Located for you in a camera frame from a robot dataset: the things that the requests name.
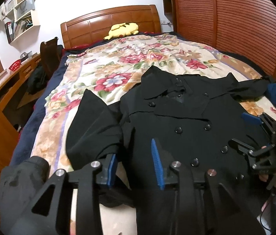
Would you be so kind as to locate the floral bed blanket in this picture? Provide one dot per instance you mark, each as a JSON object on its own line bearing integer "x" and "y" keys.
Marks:
{"x": 109, "y": 70}

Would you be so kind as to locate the white wall shelf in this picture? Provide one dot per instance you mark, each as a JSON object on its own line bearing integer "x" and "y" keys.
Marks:
{"x": 18, "y": 18}

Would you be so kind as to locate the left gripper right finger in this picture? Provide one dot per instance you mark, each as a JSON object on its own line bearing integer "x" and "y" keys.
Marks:
{"x": 202, "y": 204}

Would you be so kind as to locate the black double-breasted coat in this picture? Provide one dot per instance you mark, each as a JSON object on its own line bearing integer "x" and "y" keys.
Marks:
{"x": 192, "y": 117}

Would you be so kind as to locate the dark wooden chair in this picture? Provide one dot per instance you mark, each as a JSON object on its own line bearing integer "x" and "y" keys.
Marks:
{"x": 50, "y": 55}

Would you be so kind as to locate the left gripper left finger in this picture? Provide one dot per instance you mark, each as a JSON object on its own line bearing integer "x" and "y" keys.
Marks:
{"x": 49, "y": 212}

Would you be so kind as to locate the dark left sleeve forearm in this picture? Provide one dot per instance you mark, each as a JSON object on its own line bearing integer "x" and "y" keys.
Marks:
{"x": 18, "y": 185}

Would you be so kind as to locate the wooden louvered wardrobe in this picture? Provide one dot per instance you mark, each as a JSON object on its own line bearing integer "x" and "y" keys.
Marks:
{"x": 243, "y": 27}

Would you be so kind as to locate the yellow plush toy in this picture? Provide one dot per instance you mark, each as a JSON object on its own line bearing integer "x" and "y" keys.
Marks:
{"x": 122, "y": 30}

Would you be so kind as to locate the wooden bed headboard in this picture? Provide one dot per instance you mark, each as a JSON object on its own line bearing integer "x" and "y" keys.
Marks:
{"x": 95, "y": 26}

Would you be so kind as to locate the red basket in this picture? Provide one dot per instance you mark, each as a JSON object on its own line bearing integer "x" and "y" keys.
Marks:
{"x": 15, "y": 66}

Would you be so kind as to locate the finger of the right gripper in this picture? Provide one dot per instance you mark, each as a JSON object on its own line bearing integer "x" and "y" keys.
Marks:
{"x": 254, "y": 157}
{"x": 266, "y": 122}

